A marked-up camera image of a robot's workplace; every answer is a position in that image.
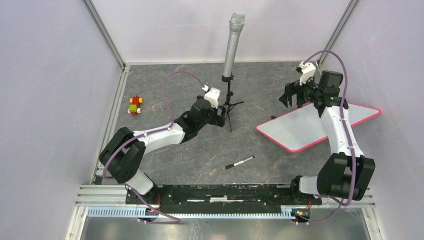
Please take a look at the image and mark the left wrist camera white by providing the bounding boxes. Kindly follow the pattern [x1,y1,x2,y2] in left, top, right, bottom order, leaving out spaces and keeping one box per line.
[201,85,221,109]

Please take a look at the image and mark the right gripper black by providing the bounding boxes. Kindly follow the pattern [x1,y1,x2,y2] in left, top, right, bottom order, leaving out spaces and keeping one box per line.
[279,73,323,109]

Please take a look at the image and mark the black microphone tripod stand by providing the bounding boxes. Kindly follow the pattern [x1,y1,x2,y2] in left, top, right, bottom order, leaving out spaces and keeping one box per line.
[221,73,244,133]

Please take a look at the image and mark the whiteboard with pink frame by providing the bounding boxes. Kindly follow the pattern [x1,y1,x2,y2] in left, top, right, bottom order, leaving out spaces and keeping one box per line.
[255,102,382,154]

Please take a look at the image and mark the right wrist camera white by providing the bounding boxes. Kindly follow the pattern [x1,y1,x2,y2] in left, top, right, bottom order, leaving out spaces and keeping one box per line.
[296,62,316,86]

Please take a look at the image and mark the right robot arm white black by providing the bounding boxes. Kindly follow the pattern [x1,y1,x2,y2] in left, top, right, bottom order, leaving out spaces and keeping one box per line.
[279,71,376,206]

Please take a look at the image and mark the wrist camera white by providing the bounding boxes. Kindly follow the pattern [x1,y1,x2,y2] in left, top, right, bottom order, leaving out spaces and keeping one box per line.
[296,62,316,86]
[201,85,221,109]

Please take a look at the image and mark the colourful toy block car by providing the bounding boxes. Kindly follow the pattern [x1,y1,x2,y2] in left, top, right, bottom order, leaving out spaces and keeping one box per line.
[127,95,144,116]

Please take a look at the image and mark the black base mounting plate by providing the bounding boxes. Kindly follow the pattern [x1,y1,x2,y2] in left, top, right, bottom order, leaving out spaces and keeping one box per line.
[143,184,322,214]

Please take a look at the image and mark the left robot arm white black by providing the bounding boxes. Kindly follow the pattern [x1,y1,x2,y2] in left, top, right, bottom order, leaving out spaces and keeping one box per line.
[98,96,228,204]

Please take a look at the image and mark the slotted aluminium rail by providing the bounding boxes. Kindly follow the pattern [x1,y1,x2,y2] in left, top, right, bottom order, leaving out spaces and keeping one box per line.
[87,206,295,220]

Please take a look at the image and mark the silver microphone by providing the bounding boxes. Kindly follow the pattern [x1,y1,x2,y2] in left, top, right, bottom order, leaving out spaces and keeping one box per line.
[222,12,245,83]

